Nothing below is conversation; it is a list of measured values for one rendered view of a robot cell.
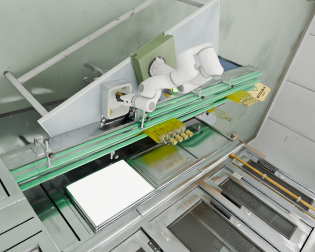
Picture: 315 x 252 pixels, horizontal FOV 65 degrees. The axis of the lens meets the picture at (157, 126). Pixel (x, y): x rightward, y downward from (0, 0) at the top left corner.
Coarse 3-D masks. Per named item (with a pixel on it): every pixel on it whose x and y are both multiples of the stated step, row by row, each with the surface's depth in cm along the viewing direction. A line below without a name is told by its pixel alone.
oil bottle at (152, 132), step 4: (148, 128) 174; (152, 128) 175; (144, 132) 178; (148, 132) 175; (152, 132) 172; (156, 132) 172; (160, 132) 173; (152, 136) 173; (156, 136) 170; (160, 136) 169; (156, 140) 171; (160, 140) 169
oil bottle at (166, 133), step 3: (153, 126) 178; (156, 126) 178; (159, 126) 178; (159, 129) 175; (162, 129) 176; (165, 129) 177; (162, 132) 173; (165, 132) 174; (168, 132) 174; (165, 135) 172; (168, 135) 173; (165, 138) 173
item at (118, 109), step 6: (126, 84) 156; (114, 90) 161; (120, 90) 164; (126, 90) 162; (108, 96) 150; (114, 96) 163; (108, 102) 152; (114, 102) 166; (108, 108) 155; (114, 108) 169; (120, 108) 171; (126, 108) 169; (108, 114) 158; (114, 114) 164; (120, 114) 166
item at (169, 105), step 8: (256, 72) 277; (232, 80) 245; (240, 80) 248; (208, 88) 220; (216, 88) 222; (184, 96) 199; (192, 96) 202; (160, 104) 182; (168, 104) 185; (176, 104) 186; (152, 112) 172
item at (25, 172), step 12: (252, 84) 273; (192, 108) 205; (120, 132) 164; (132, 132) 165; (84, 144) 148; (96, 144) 150; (60, 156) 137; (72, 156) 138; (24, 168) 126; (36, 168) 128; (48, 168) 129
